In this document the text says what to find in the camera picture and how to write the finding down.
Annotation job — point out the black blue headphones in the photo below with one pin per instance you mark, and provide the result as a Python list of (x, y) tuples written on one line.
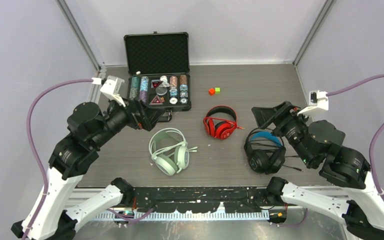
[(266, 153)]

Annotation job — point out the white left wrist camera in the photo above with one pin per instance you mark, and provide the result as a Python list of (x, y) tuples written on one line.
[(110, 88)]

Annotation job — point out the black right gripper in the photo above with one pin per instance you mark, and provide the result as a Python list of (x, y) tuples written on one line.
[(280, 113)]

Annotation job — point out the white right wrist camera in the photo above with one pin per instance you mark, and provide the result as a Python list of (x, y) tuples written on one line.
[(318, 103)]

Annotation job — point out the mint green headphones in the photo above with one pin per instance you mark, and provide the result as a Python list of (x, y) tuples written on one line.
[(170, 159)]

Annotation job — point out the purple poker chip stack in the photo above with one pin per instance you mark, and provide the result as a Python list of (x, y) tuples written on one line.
[(143, 90)]

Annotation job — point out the orange poker chip stack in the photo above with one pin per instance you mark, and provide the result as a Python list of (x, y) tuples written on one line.
[(173, 90)]

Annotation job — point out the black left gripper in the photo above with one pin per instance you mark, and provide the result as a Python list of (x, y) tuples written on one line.
[(148, 117)]

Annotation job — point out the red headphones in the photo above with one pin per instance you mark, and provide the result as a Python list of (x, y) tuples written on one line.
[(221, 128)]

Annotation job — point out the red triangular dealer button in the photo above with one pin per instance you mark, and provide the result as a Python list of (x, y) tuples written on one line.
[(157, 100)]

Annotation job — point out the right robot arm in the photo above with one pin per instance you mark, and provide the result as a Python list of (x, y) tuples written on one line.
[(319, 145)]

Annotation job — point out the black poker chip case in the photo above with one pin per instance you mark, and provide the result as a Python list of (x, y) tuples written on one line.
[(159, 56)]

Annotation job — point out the orange green cube block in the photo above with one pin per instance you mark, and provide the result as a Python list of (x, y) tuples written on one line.
[(214, 91)]

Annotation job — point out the teal poker chip stack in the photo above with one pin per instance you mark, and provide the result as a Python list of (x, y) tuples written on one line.
[(134, 87)]

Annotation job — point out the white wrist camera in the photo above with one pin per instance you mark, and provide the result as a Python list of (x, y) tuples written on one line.
[(110, 88), (318, 103)]

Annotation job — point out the grey round disc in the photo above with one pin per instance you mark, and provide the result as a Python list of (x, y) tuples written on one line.
[(161, 91)]

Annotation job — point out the brown poker chip stack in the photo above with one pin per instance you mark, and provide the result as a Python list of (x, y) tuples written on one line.
[(184, 88)]

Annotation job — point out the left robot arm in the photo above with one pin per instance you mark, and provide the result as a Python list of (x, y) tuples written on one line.
[(89, 129)]

